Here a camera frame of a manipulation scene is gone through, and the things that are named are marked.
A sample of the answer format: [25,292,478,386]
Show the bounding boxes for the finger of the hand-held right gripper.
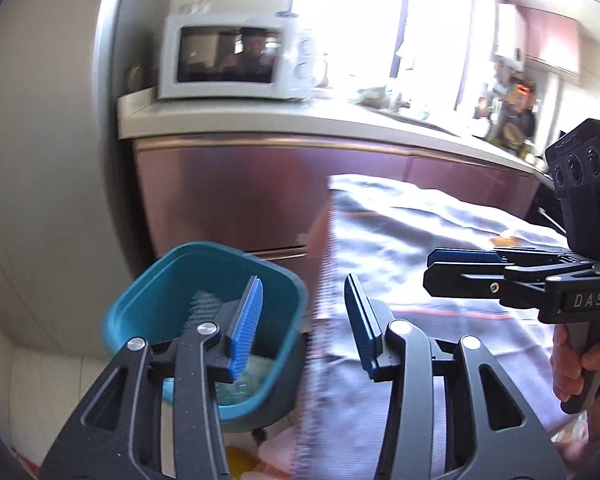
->
[422,263,552,307]
[426,246,577,267]

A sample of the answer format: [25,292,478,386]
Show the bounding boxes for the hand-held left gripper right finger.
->
[344,273,567,480]

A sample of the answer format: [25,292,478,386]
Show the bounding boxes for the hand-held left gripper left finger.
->
[40,275,266,480]

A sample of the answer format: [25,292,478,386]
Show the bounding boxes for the teal trash bin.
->
[102,241,311,433]

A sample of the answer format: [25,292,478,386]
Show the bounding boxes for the person's right hand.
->
[551,317,600,402]

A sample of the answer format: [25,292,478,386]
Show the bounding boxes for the orange peel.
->
[492,230,524,249]

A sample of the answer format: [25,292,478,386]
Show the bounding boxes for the blue-grey checked tablecloth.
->
[292,174,596,480]

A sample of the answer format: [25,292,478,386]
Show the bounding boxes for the purple lower cabinets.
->
[132,135,551,281]

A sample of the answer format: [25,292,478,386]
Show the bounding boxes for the hanging kitchen utensil rack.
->
[480,57,539,152]

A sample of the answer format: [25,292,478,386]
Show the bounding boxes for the yellow object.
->
[227,447,257,479]

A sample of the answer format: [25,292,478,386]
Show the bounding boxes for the white kitchen counter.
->
[117,87,556,188]

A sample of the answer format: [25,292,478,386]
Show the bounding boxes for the white microwave oven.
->
[157,12,327,102]

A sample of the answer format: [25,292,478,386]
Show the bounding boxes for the grey refrigerator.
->
[0,0,153,361]

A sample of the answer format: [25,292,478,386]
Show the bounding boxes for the dark-framed kitchen window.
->
[290,0,496,111]

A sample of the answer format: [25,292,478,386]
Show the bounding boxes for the pink wall cabinet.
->
[515,5,582,79]

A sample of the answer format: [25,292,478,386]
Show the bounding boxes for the white wall water heater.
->
[495,2,526,59]

